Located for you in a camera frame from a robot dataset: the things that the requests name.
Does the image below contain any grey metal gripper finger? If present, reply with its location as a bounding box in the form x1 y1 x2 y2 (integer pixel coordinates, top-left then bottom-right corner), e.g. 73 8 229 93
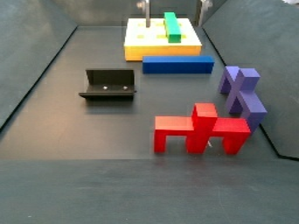
136 0 150 27
198 0 212 25

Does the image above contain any blue bar block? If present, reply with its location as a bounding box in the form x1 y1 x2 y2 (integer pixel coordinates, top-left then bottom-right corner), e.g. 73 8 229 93
142 55 214 74

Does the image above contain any yellow slotted board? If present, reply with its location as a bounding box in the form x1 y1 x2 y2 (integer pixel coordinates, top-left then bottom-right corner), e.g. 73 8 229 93
124 18 201 61

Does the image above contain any green bar block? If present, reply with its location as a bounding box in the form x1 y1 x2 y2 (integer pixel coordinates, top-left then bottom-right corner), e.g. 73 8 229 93
162 12 181 43

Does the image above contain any purple cross block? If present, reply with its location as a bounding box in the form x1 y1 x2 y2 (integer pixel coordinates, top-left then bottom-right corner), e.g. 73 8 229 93
218 66 267 132

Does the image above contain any red bridge block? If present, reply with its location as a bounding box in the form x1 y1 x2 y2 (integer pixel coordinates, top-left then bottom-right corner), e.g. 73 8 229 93
153 103 251 155

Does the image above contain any black angle bracket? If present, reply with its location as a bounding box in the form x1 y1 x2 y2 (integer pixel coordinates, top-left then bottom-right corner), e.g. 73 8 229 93
78 68 136 99

